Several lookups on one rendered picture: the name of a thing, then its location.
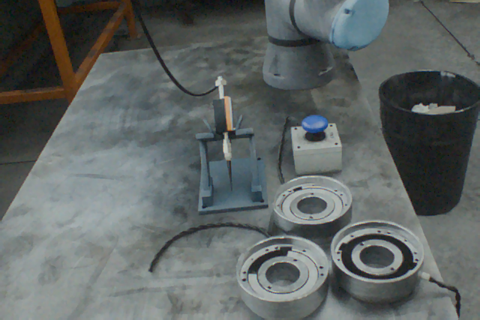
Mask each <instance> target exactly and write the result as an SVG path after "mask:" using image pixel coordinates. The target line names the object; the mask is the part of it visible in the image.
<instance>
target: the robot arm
mask: <svg viewBox="0 0 480 320"><path fill-rule="evenodd" d="M265 10H266V19H267V28H268V49H267V52H266V56H265V61H264V65H263V78H264V81H265V83H266V84H268V85H270V86H271V87H273V88H278V89H282V90H289V91H300V90H307V89H312V88H317V87H320V86H322V85H325V84H326V83H328V82H330V81H331V80H333V78H334V77H335V60H334V59H333V56H332V53H331V50H330V49H329V45H328V43H329V44H331V45H332V46H333V47H335V48H338V49H347V50H350V51H356V50H360V49H363V48H365V47H366V46H368V45H370V44H371V43H372V42H373V41H374V40H375V39H376V38H377V37H378V35H379V34H380V32H381V31H382V28H383V26H384V25H385V23H386V20H387V17H388V13H389V0H265Z"/></svg>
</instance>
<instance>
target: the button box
mask: <svg viewBox="0 0 480 320"><path fill-rule="evenodd" d="M291 136H292V145H293V154H294V160H295V170H296V174H297V175H306V174H314V173H324V172H340V171H342V145H341V141H340V138H339V135H338V130H337V128H336V124H328V127H327V128H326V129H325V130H324V131H321V132H319V135H318V136H312V135H311V133H310V132H307V131H305V130H303V128H302V127H291Z"/></svg>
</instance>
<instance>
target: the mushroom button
mask: <svg viewBox="0 0 480 320"><path fill-rule="evenodd" d="M301 125H302V128H303V130H305V131H307V132H310V133H311V135H312V136H318V135H319V132H321V131H324V130H325V129H326V128H327V127H328V122H327V120H326V119H325V118H324V117H322V116H310V117H307V118H305V119H304V120H303V122H302V123H301Z"/></svg>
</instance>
